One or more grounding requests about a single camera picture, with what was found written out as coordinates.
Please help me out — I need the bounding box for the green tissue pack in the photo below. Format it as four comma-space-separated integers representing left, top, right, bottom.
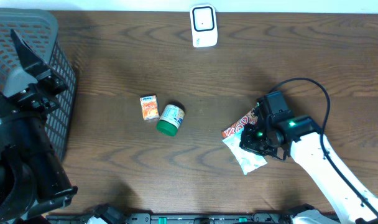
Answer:
223, 131, 267, 175

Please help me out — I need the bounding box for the orange chocolate bar wrapper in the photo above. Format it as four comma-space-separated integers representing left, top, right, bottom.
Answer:
221, 106, 259, 139

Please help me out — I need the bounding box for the green cap bottle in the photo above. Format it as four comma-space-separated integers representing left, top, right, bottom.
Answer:
156, 104, 185, 136

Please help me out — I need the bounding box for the orange Kleenex tissue pack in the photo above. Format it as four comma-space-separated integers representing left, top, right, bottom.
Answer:
140, 95, 160, 120

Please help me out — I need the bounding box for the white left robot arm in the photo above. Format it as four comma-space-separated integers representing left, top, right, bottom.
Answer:
0, 30, 78, 223

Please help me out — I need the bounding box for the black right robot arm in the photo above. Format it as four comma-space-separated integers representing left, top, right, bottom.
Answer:
240, 116, 378, 223

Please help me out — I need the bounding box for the white barcode scanner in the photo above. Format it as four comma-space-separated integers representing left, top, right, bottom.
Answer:
190, 4, 218, 48

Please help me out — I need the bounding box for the grey plastic mesh basket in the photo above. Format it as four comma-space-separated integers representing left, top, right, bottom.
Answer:
0, 8, 77, 161

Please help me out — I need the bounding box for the black right camera cable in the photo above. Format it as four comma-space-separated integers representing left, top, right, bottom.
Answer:
268, 77, 378, 224

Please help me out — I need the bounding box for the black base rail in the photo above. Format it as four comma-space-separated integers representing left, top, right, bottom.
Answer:
45, 204, 339, 224

